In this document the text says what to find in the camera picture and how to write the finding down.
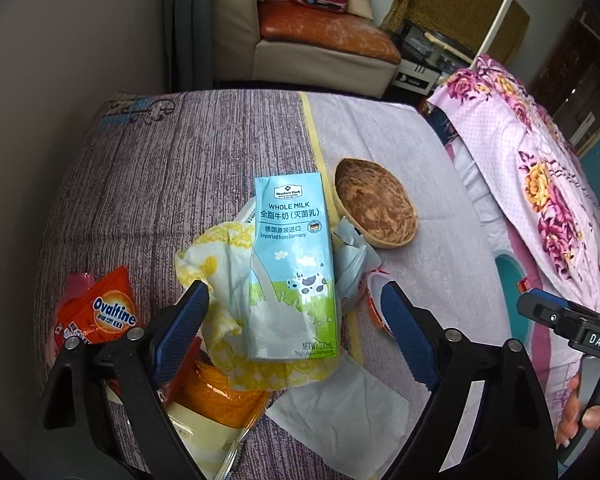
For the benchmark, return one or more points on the black and silver stereo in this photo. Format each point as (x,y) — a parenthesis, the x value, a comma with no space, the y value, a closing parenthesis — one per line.
(422,52)

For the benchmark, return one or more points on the pink wafer packet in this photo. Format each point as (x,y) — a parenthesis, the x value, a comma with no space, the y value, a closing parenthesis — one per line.
(72,287)

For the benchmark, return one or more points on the purple striped bed sheet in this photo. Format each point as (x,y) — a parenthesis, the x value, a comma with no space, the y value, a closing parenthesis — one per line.
(170,180)

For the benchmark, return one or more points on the white pole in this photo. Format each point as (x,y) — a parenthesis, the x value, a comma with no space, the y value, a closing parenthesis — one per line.
(492,25)

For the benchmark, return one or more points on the orange and cream snack packet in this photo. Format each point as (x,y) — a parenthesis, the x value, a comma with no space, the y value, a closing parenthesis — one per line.
(215,410)

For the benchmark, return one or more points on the brown wooden bowl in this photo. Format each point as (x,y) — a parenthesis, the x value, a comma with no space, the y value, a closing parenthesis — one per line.
(375,205)

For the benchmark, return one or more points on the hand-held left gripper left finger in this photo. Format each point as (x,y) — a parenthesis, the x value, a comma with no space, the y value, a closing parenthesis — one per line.
(179,331)

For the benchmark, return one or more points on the yellow and white crumpled wrapper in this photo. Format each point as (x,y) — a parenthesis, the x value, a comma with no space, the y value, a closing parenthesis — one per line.
(220,280)

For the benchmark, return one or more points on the red and white small packet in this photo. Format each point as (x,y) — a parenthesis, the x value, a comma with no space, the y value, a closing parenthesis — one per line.
(375,295)

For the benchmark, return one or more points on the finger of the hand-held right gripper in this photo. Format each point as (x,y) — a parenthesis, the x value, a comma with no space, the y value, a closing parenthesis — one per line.
(537,307)

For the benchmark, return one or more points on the cream leather sofa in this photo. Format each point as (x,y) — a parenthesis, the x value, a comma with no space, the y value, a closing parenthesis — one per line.
(240,35)

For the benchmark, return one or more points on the pink floral quilt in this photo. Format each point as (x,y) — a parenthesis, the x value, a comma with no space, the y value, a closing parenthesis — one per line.
(525,170)

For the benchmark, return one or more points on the white paper napkin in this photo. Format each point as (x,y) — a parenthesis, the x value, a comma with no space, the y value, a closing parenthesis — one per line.
(340,410)

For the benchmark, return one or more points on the grey-blue curtain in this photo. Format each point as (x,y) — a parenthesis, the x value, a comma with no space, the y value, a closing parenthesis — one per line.
(187,25)

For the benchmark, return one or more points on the light blue milk carton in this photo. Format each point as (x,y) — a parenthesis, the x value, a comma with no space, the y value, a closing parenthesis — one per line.
(290,270)

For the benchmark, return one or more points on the dark wooden cabinet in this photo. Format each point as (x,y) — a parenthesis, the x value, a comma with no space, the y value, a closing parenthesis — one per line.
(577,70)

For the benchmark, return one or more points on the torn light blue wrapper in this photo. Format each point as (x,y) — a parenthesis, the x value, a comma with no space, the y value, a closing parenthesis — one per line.
(352,265)

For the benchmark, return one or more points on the orange-red drink powder packet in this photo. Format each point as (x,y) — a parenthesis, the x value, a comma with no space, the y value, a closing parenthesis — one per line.
(102,310)

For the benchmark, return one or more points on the orange seat cushion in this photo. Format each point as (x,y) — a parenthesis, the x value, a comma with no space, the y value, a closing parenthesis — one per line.
(320,32)

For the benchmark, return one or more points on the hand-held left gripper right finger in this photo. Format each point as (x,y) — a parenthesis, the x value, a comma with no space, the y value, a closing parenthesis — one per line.
(409,331)

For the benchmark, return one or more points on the yellow patterned cloth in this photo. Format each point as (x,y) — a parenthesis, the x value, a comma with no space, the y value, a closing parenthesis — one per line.
(455,5)

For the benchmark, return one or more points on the person's right hand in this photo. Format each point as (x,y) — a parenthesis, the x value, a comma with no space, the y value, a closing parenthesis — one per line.
(577,412)

